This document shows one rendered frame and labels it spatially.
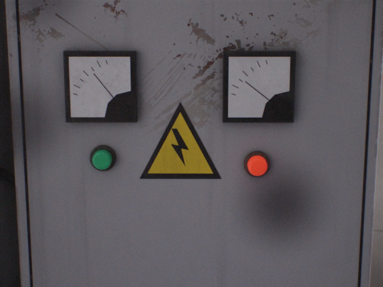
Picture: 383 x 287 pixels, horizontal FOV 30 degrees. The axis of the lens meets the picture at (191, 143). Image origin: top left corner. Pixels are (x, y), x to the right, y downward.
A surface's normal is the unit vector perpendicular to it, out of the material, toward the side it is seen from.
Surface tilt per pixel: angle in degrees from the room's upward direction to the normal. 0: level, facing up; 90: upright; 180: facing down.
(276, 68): 90
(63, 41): 90
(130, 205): 90
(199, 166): 90
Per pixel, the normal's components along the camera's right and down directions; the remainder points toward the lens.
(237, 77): 0.00, 0.22
